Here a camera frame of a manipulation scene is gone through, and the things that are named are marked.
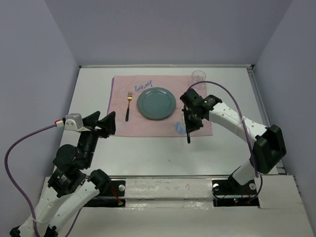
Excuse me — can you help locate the gold knife black handle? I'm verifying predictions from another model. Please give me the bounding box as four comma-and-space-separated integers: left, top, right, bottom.
181, 104, 192, 144

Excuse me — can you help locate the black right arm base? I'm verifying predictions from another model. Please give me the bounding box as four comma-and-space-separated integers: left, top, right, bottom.
211, 179, 260, 207

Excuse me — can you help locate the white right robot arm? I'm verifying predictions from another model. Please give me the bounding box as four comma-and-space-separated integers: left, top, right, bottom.
180, 89, 286, 194

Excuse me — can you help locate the pink cloth placemat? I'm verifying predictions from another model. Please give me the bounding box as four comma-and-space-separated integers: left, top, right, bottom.
107, 75, 214, 138

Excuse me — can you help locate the teal ceramic plate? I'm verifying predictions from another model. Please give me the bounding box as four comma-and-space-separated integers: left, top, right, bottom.
137, 87, 176, 120

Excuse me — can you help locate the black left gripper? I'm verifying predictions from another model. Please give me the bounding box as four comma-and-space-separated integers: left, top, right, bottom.
79, 110, 117, 167

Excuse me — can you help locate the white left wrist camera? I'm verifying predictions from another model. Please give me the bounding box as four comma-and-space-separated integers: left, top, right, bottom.
64, 113, 83, 131

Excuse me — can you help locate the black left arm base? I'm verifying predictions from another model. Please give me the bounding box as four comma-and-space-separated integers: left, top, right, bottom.
84, 179, 126, 208

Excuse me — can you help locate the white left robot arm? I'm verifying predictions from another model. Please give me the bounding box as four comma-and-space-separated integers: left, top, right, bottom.
4, 111, 116, 237

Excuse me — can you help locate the gold fork black handle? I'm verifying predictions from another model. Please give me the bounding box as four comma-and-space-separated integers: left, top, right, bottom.
125, 91, 133, 121

